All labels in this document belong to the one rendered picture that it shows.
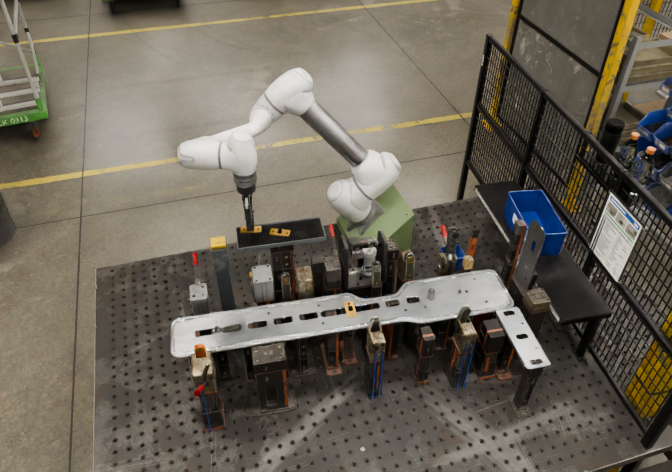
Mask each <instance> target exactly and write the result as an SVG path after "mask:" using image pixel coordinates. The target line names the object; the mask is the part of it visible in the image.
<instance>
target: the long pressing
mask: <svg viewBox="0 0 672 472"><path fill-rule="evenodd" d="M473 279H476V280H473ZM430 288H434V289H435V292H436V293H435V299H434V300H429V299H428V298H427V294H428V290H429V289H430ZM460 289H461V293H458V292H459V290H460ZM466 290H468V292H465V291H466ZM414 297H417V298H418V299H419V302H416V303H408V302H407V299H408V298H414ZM395 300H397V301H399V305H397V306H391V307H387V306H386V302H388V301H395ZM348 301H353V303H354V306H355V307H356V306H362V305H369V304H375V303H377V304H379V308H378V309H372V310H366V311H359V312H356V313H357V317H353V318H348V316H347V313H346V314H340V315H334V316H328V317H322V316H321V312H324V311H330V310H337V309H343V308H344V309H345V305H344V302H348ZM485 301H487V303H486V302H485ZM318 305H320V306H318ZM464 305H469V306H470V308H471V313H470V315H469V316H475V315H481V314H487V313H493V312H496V310H500V309H506V308H512V307H514V301H513V299H512V297H511V296H510V294H509V292H508V290H507V289H506V287H505V285H504V284H503V282H502V280H501V278H500V277H499V275H498V274H497V273H496V271H494V270H492V269H485V270H479V271H472V272H466V273H459V274H452V275H446V276H439V277H432V278H426V279H419V280H413V281H407V282H405V283H404V284H403V285H402V286H401V287H400V289H399V290H398V291H397V293H395V294H393V295H388V296H381V297H375V298H368V299H363V298H360V297H358V296H356V295H354V294H352V293H340V294H333V295H327V296H320V297H314V298H307V299H300V300H294V301H287V302H281V303H274V304H268V305H261V306H254V307H248V308H241V309H235V310H228V311H221V312H215V313H208V314H202V315H195V316H189V317H182V318H178V319H175V320H174V321H173V322H172V324H171V328H170V352H171V354H172V356H174V357H175V358H184V357H191V354H192V353H195V348H194V346H195V345H196V344H200V343H202V344H204V345H205V348H206V351H207V350H210V351H211V353H215V352H221V351H227V350H234V349H240V348H246V347H252V346H258V345H264V344H270V343H277V342H283V341H289V340H295V339H301V338H307V337H313V336H320V335H326V334H332V333H338V332H344V331H350V330H356V329H363V328H368V326H369V321H370V318H371V317H374V316H378V317H379V318H380V322H381V323H380V326H381V325H387V324H393V323H400V322H410V323H416V324H426V323H432V322H438V321H444V320H450V319H456V318H457V315H458V313H459V311H460V309H461V307H462V306H464ZM425 306H426V307H427V308H425ZM405 309H406V310H407V311H405ZM268 313H270V314H268ZM311 313H317V315H318V318H315V319H309V320H300V315H305V314H311ZM286 317H292V322H290V323H283V324H274V320H275V319H279V318H286ZM216 321H218V322H216ZM260 321H266V323H267V325H266V326H264V327H258V328H251V329H250V328H248V324H249V323H254V322H260ZM322 323H324V324H322ZM234 325H240V327H241V329H240V330H239V331H232V332H226V333H223V332H222V328H223V327H228V326H234ZM215 326H219V327H220V329H221V332H218V333H215V329H214V328H215ZM209 329H214V330H213V332H214V334H213V335H207V336H201V337H196V336H195V333H196V332H197V331H202V330H209ZM218 339H219V341H218Z"/></svg>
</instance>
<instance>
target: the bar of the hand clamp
mask: <svg viewBox="0 0 672 472"><path fill-rule="evenodd" d="M458 237H459V233H458V229H457V227H456V226H455V227H448V233H447V244H446V254H445V256H446V258H447V264H448V261H449V254H452V258H453V259H452V260H451V261H452V263H454V262H455V253H456V243H457V238H458Z"/></svg>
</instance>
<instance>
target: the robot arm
mask: <svg viewBox="0 0 672 472"><path fill-rule="evenodd" d="M312 88H313V80H312V78H311V76H310V75H309V74H308V73H307V72H306V71H305V70H303V69H302V68H294V69H291V70H289V71H287V72H285V73H284V74H282V75H281V76H280V77H279V78H278V79H277V80H275V81H274V82H273V83H272V84H271V85H270V86H269V88H268V89H267V90H266V91H265V92H264V93H263V94H262V96H261V97H260V98H259V100H258V101H257V103H256V104H255V105H254V106H253V108H252V110H251V112H250V116H249V123H248V124H245V125H243V126H240V127H237V128H234V129H231V130H227V131H224V132H221V133H218V134H216V135H213V136H203V137H200V138H197V139H193V140H188V141H185V142H183V143H181V144H180V145H179V146H178V148H177V157H178V161H179V163H180V164H181V165H182V166H184V167H187V168H190V169H196V170H216V169H225V170H229V171H232V173H233V179H234V183H235V184H236V188H237V192H238V193H239V194H241V195H242V200H243V207H244V212H245V217H244V219H245V220H246V227H247V231H254V227H255V224H254V215H253V213H254V210H252V209H253V206H252V193H254V192H255V191H256V182H257V169H256V165H257V151H256V146H255V142H254V140H253V137H255V136H257V135H259V134H261V133H262V132H263V131H265V130H266V129H268V128H269V127H270V126H271V124H272V123H273V122H275V121H276V120H278V119H279V118H280V117H282V116H283V115H284V114H285V113H286V112H287V111H288V112H289V113H291V114H293V115H296V116H300V117H301V118H302V119H303V120H304V121H305V122H306V123H307V124H308V125H309V126H310V127H311V128H313V129H314V130H315V131H316V132H317V133H318V134H319V135H320V136H321V137H322V138H323V139H324V140H325V141H326V142H327V143H328V144H329V145H330V146H331V147H333V148H334V149H335V150H336V151H337V152H338V153H339V154H340V155H341V156H342V157H343V158H344V159H345V160H346V161H347V162H348V163H349V164H350V165H351V171H352V173H353V175H354V177H351V178H348V179H346V180H345V179H341V180H337V181H335V182H334V183H332V184H331V185H330V187H329V188H328V191H327V196H328V200H329V202H330V204H331V206H332V208H333V209H334V210H335V211H336V212H337V213H339V214H340V215H341V216H343V217H344V218H346V219H348V220H349V223H348V224H347V226H346V227H345V229H346V230H347V231H348V232H349V231H351V230H352V229H354V228H355V227H356V229H357V230H358V233H359V234H360V235H363V234H364V233H365V231H366V230H367V229H368V228H369V227H370V226H371V225H372V224H373V223H374V222H375V221H376V220H377V219H378V218H379V217H380V216H381V215H382V214H384V213H385V209H384V208H382V207H381V206H380V205H379V204H378V203H377V201H376V200H375V198H377V197H378V196H380V195H381V194H382V193H384V192H385V191H386V190H387V189H388V188H389V187H390V186H391V185H393V183H394V182H395V181H396V180H397V178H398V176H399V174H400V171H401V166H400V164H399V162H398V160H397V159H396V158H395V156H394V155H393V154H391V153H388V152H382V153H380V154H379V153H377V152H375V151H374V150H365V149H364V148H363V147H362V146H361V145H360V144H359V143H358V142H357V141H356V140H355V139H354V138H353V137H352V136H351V135H350V134H349V133H348V132H347V131H346V130H345V129H344V128H343V127H342V126H340V125H339V124H338V123H337V121H336V120H335V119H334V118H333V117H332V116H331V115H330V114H329V113H328V112H327V111H326V110H325V109H324V108H323V107H322V106H320V105H319V104H318V103H317V102H316V101H315V100H314V99H315V98H314V94H313V93H312V91H311V89H312Z"/></svg>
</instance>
